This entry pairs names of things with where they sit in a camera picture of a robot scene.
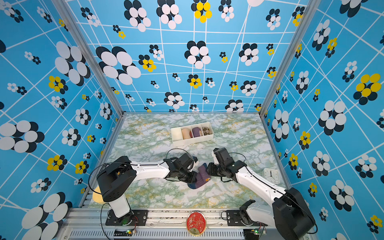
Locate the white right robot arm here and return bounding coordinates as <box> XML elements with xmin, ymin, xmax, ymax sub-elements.
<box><xmin>207</xmin><ymin>148</ymin><xmax>317</xmax><ymax>240</ymax></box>

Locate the white divided organizer tray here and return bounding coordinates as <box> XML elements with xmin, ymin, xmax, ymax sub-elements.
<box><xmin>171</xmin><ymin>122</ymin><xmax>214</xmax><ymax>147</ymax></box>

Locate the purple striped sock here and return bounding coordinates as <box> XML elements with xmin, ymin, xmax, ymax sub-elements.
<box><xmin>188</xmin><ymin>163</ymin><xmax>211</xmax><ymax>189</ymax></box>

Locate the yellow round sponge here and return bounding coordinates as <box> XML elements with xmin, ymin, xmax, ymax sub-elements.
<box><xmin>92</xmin><ymin>186</ymin><xmax>105</xmax><ymax>204</ymax></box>

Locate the left green circuit board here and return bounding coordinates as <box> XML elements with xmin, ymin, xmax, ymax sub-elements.
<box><xmin>114</xmin><ymin>230</ymin><xmax>136</xmax><ymax>237</ymax></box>

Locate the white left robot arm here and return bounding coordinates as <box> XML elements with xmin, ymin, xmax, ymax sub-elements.
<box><xmin>97</xmin><ymin>153</ymin><xmax>199</xmax><ymax>219</ymax></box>

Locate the pink rolled sock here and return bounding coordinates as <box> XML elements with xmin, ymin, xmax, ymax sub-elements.
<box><xmin>182</xmin><ymin>128</ymin><xmax>193</xmax><ymax>140</ymax></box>

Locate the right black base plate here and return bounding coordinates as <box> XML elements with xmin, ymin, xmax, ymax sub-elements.
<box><xmin>225</xmin><ymin>210</ymin><xmax>268</xmax><ymax>228</ymax></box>

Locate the green circuit board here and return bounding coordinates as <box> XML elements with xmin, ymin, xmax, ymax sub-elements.
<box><xmin>114</xmin><ymin>230</ymin><xmax>136</xmax><ymax>237</ymax></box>
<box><xmin>244</xmin><ymin>229</ymin><xmax>260</xmax><ymax>240</ymax></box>

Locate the red round badge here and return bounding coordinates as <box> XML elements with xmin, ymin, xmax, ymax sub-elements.
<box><xmin>186</xmin><ymin>211</ymin><xmax>207</xmax><ymax>237</ymax></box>

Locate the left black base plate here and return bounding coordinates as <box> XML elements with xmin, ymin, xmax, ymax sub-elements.
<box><xmin>106</xmin><ymin>210</ymin><xmax>149</xmax><ymax>226</ymax></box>

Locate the aluminium front rail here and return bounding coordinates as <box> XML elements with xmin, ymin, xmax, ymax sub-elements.
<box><xmin>55</xmin><ymin>207</ymin><xmax>319</xmax><ymax>240</ymax></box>

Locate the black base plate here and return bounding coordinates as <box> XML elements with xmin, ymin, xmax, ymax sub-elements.
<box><xmin>106</xmin><ymin>210</ymin><xmax>149</xmax><ymax>226</ymax></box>
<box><xmin>225</xmin><ymin>210</ymin><xmax>268</xmax><ymax>228</ymax></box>

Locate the white power socket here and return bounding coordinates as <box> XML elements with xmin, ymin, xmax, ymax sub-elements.
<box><xmin>263</xmin><ymin>168</ymin><xmax>281</xmax><ymax>185</ymax></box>

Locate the purple rolled sock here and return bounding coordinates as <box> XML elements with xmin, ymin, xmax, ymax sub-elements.
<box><xmin>192</xmin><ymin>127</ymin><xmax>204</xmax><ymax>138</ymax></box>

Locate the brown patterned rolled sock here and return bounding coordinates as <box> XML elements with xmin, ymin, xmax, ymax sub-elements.
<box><xmin>202</xmin><ymin>127</ymin><xmax>212</xmax><ymax>136</ymax></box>

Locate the right green circuit board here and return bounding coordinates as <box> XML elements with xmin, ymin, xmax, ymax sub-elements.
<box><xmin>244</xmin><ymin>229</ymin><xmax>260</xmax><ymax>240</ymax></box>

